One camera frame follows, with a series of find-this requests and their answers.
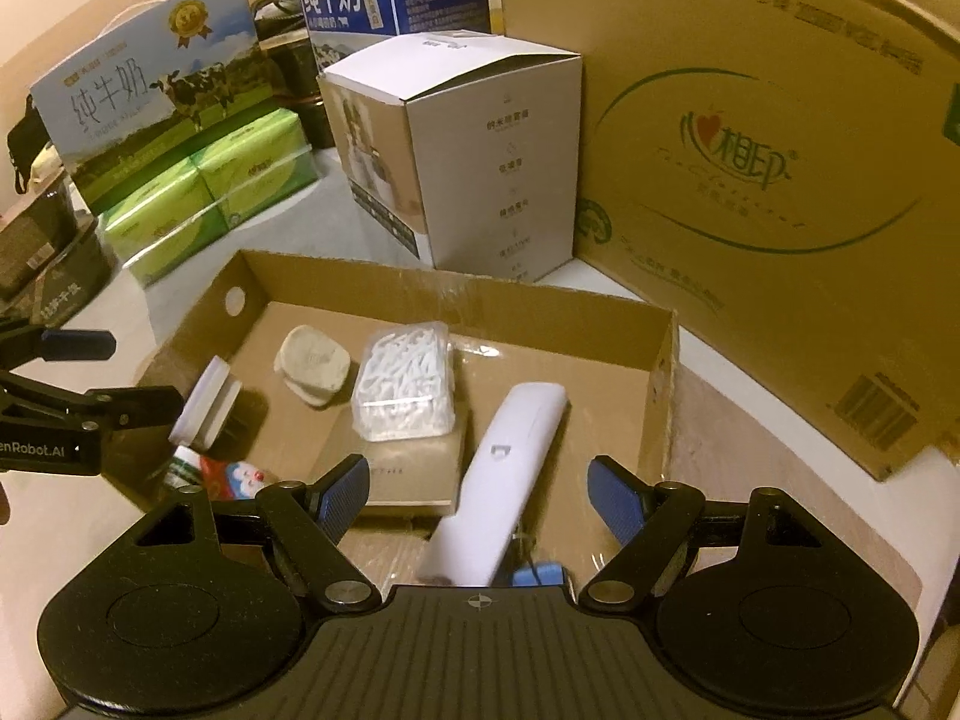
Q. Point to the clear box of white picks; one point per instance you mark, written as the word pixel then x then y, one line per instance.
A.
pixel 405 382

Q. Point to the dark bag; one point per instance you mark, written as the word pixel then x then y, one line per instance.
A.
pixel 26 142

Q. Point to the red and blue cat toy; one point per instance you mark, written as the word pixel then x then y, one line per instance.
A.
pixel 232 476

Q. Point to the shallow cardboard tray box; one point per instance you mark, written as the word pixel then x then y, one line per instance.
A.
pixel 585 390

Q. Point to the light fabric mat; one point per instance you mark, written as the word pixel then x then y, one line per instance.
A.
pixel 750 465

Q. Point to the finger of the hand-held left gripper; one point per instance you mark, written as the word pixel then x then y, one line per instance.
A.
pixel 112 401
pixel 75 345

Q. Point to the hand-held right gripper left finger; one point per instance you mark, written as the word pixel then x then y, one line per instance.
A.
pixel 345 496

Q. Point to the large brown cardboard box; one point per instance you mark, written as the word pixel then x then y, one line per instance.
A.
pixel 750 90

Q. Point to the white product box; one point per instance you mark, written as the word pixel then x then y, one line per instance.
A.
pixel 495 165

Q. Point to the black container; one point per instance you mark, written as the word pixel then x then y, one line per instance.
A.
pixel 292 67

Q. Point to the beige rounded soap case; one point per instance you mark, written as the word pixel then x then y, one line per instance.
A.
pixel 311 360

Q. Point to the green milk carton box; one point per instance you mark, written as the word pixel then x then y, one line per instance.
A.
pixel 142 90

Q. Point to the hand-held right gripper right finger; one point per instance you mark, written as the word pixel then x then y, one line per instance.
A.
pixel 611 500

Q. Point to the green tissue pack bundle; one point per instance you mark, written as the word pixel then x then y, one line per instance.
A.
pixel 225 180

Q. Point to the white oblong plastic device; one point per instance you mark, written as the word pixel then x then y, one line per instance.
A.
pixel 495 465

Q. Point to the small white box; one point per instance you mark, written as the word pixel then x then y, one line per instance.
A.
pixel 202 405

